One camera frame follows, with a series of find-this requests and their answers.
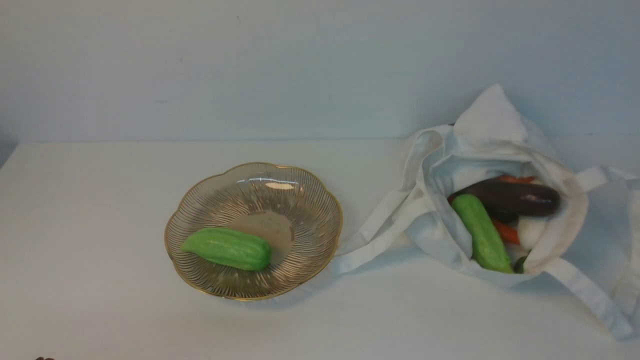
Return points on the large green ridged gourd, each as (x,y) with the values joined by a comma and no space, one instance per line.
(231,248)

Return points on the white cloth tote bag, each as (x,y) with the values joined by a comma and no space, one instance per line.
(489,139)

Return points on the green cucumber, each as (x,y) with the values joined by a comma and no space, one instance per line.
(488,249)

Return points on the dark purple eggplant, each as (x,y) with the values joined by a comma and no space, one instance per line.
(510,199)

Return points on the orange carrot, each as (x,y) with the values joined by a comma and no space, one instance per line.
(506,233)

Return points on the white radish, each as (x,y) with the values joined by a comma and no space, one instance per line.
(530,230)

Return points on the gold-rimmed wire fruit basket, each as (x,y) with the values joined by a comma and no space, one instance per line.
(289,207)

